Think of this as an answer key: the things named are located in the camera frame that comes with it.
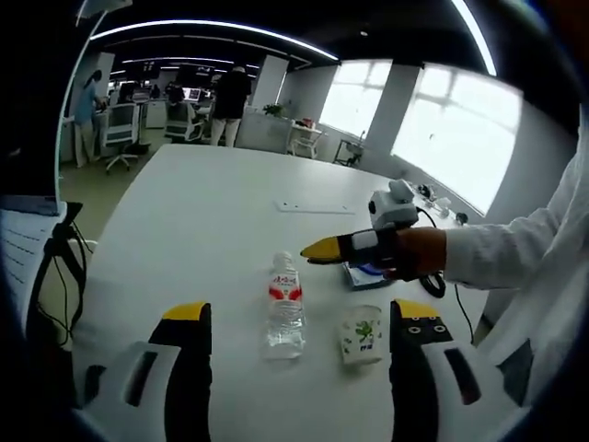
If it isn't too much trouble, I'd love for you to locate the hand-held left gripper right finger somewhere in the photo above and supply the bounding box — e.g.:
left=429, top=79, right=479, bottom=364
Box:
left=388, top=297, right=530, bottom=442

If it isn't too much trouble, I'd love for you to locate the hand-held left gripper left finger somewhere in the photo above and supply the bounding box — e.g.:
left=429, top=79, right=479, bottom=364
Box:
left=73, top=301, right=213, bottom=442

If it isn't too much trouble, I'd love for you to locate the blue white wipes packet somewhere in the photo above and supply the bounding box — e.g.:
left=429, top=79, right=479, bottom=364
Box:
left=342, top=261, right=397, bottom=292

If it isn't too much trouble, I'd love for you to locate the white paper cup green print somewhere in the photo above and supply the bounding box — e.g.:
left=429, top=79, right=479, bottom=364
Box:
left=340, top=304, right=386, bottom=366

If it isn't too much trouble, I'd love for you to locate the clear plastic water bottle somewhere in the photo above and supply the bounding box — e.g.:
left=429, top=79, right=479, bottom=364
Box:
left=261, top=250, right=307, bottom=361

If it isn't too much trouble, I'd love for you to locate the person's right hand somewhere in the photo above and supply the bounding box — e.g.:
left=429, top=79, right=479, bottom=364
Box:
left=384, top=227, right=448, bottom=283

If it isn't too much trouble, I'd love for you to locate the small metal cart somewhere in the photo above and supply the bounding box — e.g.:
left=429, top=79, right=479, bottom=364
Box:
left=333, top=137, right=365, bottom=168

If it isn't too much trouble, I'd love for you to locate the wide window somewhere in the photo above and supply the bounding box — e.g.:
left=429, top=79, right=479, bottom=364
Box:
left=390, top=67, right=525, bottom=216

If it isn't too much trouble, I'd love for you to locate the small white side table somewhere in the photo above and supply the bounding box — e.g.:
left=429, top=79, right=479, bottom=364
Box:
left=289, top=122, right=329, bottom=160

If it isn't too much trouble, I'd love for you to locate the narrow window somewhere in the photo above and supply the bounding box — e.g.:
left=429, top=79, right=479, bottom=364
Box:
left=319, top=62, right=393, bottom=143

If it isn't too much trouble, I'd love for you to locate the white cabinet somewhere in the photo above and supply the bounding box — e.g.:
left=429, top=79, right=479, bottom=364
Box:
left=238, top=112, right=294, bottom=154

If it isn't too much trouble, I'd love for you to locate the person in white sleeve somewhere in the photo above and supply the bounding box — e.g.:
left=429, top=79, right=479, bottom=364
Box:
left=473, top=128, right=589, bottom=415

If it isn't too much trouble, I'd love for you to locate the short ceiling light strip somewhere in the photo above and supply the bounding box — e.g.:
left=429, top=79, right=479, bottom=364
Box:
left=450, top=0, right=499, bottom=77

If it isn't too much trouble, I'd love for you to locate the grey mesh office chair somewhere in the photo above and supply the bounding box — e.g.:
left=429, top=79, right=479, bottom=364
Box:
left=164, top=101, right=203, bottom=142

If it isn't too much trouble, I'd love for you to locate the white office chair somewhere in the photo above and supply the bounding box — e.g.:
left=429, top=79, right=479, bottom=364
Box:
left=103, top=103, right=153, bottom=174

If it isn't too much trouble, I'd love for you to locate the long curved ceiling light strip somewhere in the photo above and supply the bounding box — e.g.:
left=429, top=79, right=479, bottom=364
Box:
left=89, top=18, right=341, bottom=62

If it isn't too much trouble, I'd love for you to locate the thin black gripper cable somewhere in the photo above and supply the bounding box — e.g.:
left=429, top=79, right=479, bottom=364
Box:
left=453, top=281, right=476, bottom=346

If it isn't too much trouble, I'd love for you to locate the black frame chair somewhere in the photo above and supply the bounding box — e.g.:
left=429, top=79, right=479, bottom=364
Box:
left=26, top=202, right=89, bottom=352

